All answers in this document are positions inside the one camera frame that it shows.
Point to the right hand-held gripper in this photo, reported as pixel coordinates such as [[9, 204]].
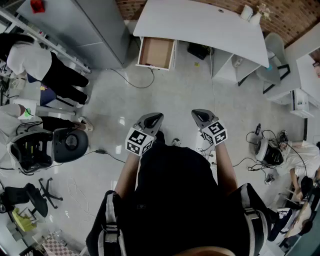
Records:
[[215, 132]]

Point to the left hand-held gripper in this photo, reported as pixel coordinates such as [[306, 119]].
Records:
[[138, 142]]

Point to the white wooden drawer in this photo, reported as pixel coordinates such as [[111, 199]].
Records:
[[156, 53]]

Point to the person's left forearm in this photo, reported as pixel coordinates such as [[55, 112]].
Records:
[[127, 175]]

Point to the person's right forearm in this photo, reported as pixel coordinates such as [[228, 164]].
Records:
[[225, 170]]

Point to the person's black trousers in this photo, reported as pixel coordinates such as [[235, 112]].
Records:
[[160, 137]]

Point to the person's right white shoe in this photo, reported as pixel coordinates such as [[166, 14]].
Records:
[[176, 142]]

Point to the yellow sticky note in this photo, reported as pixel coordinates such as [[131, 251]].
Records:
[[197, 64]]

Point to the white under-desk shelf unit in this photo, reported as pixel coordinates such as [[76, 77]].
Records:
[[232, 67]]

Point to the black power adapter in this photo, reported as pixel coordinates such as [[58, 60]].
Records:
[[100, 151]]

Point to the black box under desk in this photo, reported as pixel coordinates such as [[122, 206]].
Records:
[[197, 51]]

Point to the white and black floor device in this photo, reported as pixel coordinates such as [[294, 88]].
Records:
[[268, 152]]

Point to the person's black shirt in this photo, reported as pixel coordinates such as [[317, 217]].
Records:
[[175, 200]]

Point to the white curved desk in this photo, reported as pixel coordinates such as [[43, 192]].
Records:
[[200, 27]]

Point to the grey chair black legs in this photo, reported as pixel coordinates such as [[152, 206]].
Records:
[[273, 60]]

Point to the white box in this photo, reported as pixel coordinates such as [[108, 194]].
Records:
[[301, 102]]

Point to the white side desk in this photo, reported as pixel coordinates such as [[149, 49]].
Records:
[[295, 65]]

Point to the grey metal cabinet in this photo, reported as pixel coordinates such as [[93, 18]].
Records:
[[82, 30]]

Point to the dried flowers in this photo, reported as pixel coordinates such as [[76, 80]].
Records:
[[264, 11]]

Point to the black and white head rig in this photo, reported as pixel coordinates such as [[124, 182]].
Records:
[[32, 150]]

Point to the white metal shelf rack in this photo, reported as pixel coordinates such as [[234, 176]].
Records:
[[47, 42]]

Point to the black office chair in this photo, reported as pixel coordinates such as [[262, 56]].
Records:
[[32, 197]]

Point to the checkered cloth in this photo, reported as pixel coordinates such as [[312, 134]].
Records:
[[56, 246]]

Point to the red object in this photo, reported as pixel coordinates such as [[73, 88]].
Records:
[[37, 5]]

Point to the yellow-green object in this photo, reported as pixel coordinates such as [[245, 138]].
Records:
[[23, 220]]

